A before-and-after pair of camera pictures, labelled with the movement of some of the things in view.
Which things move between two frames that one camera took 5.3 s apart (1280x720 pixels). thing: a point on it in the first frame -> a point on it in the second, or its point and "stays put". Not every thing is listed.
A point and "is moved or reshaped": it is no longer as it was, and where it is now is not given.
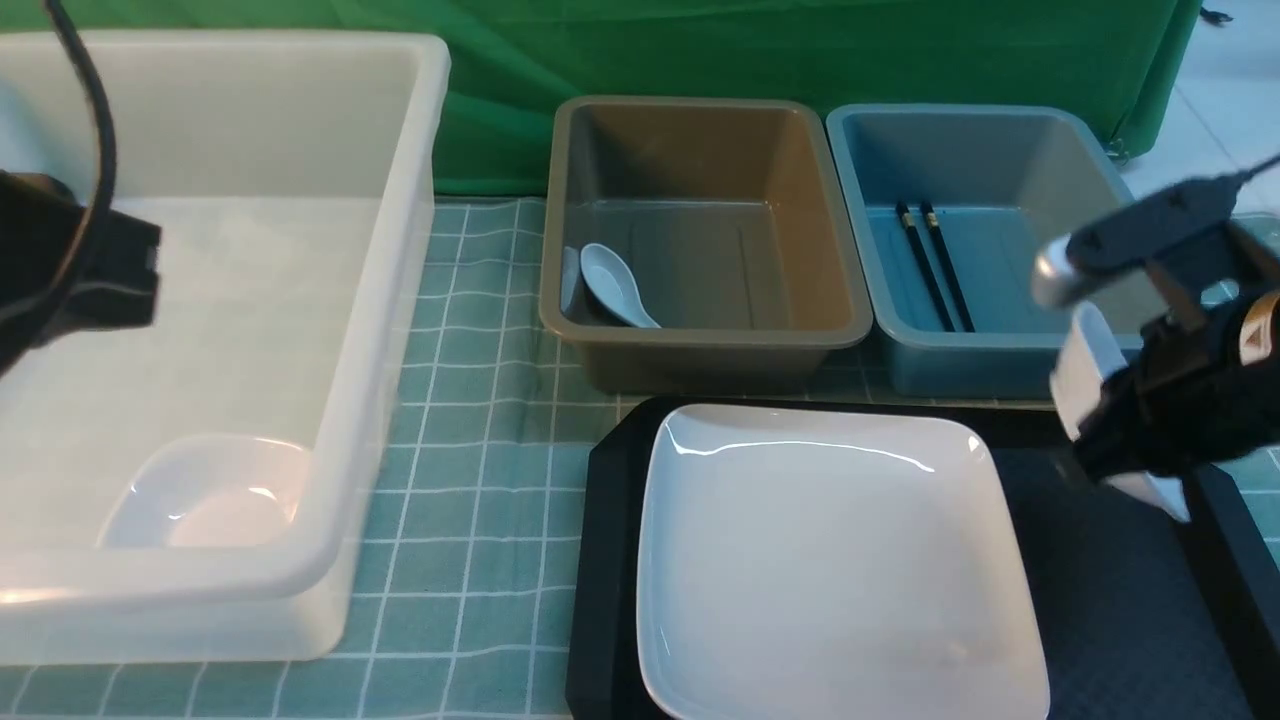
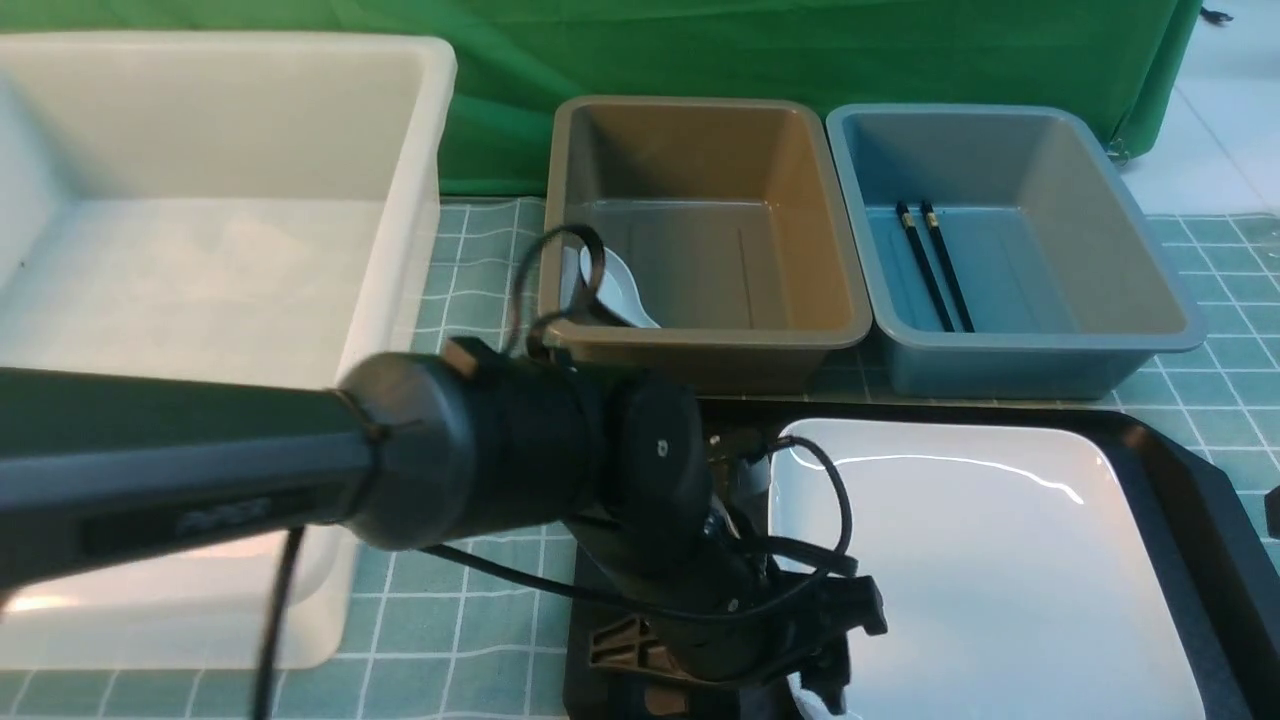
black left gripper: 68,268 -> 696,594
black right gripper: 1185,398 -> 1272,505
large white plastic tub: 188,490 stays put
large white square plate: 809,564 is moved or reshaped
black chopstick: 909,223 stays put
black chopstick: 949,265 stays put
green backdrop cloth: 509,61 stays put
